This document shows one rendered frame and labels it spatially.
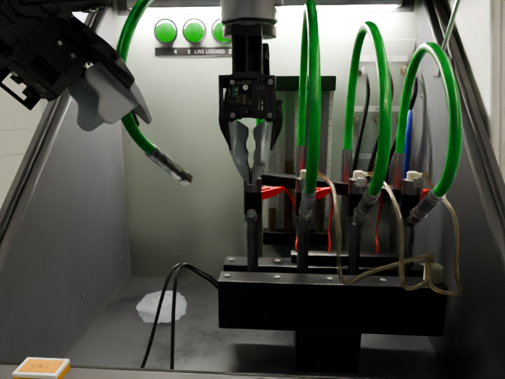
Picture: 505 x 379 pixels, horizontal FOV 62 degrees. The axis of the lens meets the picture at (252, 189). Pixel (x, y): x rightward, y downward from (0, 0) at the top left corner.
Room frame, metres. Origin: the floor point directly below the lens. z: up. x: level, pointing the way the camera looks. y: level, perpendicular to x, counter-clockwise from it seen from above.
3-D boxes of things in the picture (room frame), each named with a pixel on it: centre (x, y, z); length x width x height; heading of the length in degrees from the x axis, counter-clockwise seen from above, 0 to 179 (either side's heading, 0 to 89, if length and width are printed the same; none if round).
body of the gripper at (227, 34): (0.58, 0.00, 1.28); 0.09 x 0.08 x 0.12; 176
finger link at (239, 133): (0.59, 0.02, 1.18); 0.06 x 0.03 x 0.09; 176
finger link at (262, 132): (0.59, -0.01, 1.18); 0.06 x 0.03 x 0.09; 176
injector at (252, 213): (0.63, 0.00, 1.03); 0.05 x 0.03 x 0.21; 176
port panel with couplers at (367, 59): (0.89, -0.26, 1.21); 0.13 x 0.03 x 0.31; 86
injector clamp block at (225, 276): (0.63, -0.12, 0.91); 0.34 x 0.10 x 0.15; 86
